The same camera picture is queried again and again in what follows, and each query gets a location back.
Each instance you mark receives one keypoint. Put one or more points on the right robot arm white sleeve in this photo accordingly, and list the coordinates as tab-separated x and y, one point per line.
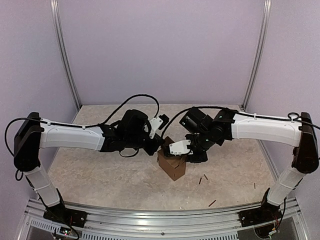
295	130

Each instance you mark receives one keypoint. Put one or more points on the right aluminium frame post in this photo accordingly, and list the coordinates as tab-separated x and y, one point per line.
258	53

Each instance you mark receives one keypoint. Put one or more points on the brown cardboard box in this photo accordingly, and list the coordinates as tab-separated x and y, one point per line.
173	166

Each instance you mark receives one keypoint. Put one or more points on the aluminium frame post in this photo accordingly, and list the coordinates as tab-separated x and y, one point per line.
258	53
54	4

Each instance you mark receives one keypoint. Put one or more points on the robot arm white sleeve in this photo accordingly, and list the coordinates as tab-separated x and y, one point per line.
38	133
295	130

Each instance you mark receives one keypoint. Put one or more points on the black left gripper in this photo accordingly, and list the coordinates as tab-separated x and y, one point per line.
158	141

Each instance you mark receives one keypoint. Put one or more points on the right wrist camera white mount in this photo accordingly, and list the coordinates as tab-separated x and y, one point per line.
179	148

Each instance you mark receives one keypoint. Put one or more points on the left robot arm white sleeve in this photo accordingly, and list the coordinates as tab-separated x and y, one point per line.
38	133

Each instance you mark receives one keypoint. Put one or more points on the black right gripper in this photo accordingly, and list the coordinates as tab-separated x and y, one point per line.
202	158

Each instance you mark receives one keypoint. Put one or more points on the left aluminium frame post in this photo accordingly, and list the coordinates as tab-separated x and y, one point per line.
54	4

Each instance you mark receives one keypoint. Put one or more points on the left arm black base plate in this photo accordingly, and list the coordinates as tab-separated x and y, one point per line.
61	214

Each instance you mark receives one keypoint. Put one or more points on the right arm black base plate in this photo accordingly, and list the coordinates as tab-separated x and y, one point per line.
259	215

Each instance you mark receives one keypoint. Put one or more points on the front aluminium frame rail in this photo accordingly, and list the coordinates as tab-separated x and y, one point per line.
104	223

